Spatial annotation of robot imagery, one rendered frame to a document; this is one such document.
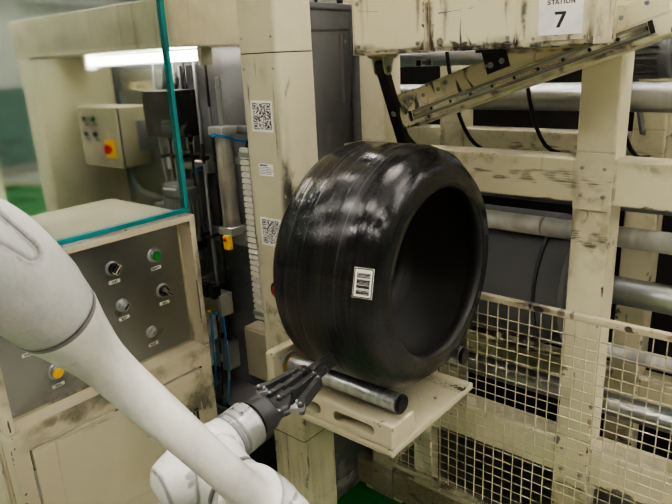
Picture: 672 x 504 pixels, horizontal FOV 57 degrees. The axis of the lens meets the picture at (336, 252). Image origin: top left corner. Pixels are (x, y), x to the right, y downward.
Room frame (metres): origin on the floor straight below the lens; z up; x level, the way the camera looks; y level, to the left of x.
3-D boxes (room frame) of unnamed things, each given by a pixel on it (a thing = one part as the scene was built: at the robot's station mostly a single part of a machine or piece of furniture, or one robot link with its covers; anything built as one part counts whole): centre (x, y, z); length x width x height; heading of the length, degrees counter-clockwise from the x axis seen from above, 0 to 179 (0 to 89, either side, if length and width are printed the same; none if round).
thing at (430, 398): (1.42, -0.09, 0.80); 0.37 x 0.36 x 0.02; 139
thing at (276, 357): (1.54, 0.05, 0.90); 0.40 x 0.03 x 0.10; 139
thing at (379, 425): (1.32, 0.00, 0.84); 0.36 x 0.09 x 0.06; 49
